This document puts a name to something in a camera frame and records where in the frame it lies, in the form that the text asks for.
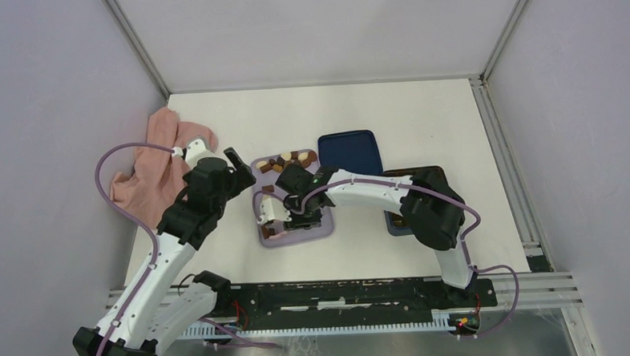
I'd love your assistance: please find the lilac tray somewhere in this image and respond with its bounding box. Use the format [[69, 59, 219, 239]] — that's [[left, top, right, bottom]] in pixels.
[[251, 148, 335, 249]]

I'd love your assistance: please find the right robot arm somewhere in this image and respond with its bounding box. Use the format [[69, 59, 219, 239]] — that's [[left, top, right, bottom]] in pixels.
[[275, 164, 482, 307]]

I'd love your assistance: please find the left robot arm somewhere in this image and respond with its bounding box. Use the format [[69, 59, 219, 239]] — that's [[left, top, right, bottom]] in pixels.
[[73, 148, 256, 356]]

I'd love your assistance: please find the blue chocolate box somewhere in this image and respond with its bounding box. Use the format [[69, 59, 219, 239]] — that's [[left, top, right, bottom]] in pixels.
[[379, 165, 451, 238]]

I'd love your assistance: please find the pink cloth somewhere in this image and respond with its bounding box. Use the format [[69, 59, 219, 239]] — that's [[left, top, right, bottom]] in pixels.
[[109, 107, 219, 230]]

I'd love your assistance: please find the dark blue box lid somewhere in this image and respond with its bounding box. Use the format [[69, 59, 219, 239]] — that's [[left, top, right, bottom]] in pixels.
[[317, 129, 384, 176]]

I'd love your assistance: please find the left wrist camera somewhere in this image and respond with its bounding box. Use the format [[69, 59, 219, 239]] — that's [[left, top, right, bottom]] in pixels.
[[182, 137, 215, 168]]

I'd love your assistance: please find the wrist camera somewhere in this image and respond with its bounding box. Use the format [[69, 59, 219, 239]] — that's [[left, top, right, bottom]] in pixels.
[[182, 137, 215, 168], [257, 196, 292, 225]]

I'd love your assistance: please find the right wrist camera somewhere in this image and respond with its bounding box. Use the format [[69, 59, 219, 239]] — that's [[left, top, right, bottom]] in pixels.
[[257, 196, 292, 225]]

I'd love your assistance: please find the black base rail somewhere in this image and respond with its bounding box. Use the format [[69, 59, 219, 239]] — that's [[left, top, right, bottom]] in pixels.
[[207, 277, 498, 331]]

